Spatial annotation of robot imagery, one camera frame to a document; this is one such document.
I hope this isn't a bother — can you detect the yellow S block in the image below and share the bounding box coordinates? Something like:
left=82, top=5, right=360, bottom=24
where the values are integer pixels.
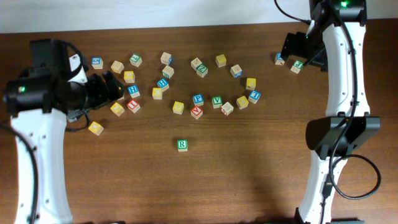
left=172, top=101, right=184, bottom=114

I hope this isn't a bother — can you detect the green R block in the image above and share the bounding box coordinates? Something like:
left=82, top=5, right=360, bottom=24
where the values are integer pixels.
left=177, top=139, right=188, bottom=152

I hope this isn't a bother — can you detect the red A block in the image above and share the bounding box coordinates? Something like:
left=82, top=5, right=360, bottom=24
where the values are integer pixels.
left=190, top=106, right=203, bottom=119

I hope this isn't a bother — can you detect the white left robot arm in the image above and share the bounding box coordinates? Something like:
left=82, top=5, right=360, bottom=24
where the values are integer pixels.
left=3, top=39, right=124, bottom=223

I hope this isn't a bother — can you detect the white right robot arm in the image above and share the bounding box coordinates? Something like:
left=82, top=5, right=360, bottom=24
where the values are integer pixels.
left=276, top=0, right=381, bottom=224

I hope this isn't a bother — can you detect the green J block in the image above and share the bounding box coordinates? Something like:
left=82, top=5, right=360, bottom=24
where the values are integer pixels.
left=290, top=60, right=303, bottom=74

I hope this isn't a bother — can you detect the blue number five block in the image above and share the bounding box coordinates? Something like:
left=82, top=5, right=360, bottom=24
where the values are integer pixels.
left=91, top=57, right=103, bottom=70

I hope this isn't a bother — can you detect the plain wooden block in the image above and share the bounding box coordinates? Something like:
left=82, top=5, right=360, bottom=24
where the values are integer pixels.
left=111, top=60, right=124, bottom=74

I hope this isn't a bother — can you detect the blue block far right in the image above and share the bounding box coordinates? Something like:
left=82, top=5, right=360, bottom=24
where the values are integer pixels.
left=275, top=52, right=285, bottom=65

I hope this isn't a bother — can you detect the red I block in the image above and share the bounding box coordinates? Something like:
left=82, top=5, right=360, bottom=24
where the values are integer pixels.
left=127, top=100, right=141, bottom=113

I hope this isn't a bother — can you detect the green L block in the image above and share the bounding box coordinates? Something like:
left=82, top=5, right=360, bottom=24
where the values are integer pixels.
left=129, top=54, right=142, bottom=67

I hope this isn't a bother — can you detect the blue tilted H block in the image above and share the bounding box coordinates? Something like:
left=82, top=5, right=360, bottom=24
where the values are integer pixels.
left=157, top=78, right=169, bottom=92

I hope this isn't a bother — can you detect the yellow K block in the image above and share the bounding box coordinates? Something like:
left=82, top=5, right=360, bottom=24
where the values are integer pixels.
left=246, top=78, right=256, bottom=90

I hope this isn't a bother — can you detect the wooden block green side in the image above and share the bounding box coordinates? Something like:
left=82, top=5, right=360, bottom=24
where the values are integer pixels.
left=162, top=65, right=174, bottom=79

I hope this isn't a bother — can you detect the blue T block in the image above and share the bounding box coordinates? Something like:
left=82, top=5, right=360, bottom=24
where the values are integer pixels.
left=248, top=90, right=261, bottom=104

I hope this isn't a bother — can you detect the wooden shell block blue side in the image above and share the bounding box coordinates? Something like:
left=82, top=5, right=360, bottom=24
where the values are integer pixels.
left=230, top=64, right=243, bottom=78

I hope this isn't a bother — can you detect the yellow G block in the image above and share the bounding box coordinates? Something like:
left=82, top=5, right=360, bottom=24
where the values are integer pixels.
left=236, top=96, right=249, bottom=110

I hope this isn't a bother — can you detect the wooden block by Z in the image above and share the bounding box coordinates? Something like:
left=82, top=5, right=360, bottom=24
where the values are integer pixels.
left=190, top=58, right=202, bottom=70

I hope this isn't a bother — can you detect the blue P block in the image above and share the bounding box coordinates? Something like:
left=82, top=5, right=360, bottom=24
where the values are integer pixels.
left=193, top=94, right=204, bottom=106

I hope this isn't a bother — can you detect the green Z block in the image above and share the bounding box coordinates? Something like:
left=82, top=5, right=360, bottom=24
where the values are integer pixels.
left=196, top=63, right=208, bottom=78

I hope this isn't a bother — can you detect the wooden block red trim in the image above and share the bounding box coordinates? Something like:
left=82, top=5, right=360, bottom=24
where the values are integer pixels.
left=221, top=102, right=234, bottom=116

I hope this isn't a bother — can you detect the green V block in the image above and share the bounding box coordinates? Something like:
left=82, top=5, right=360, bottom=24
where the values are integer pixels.
left=212, top=96, right=223, bottom=109

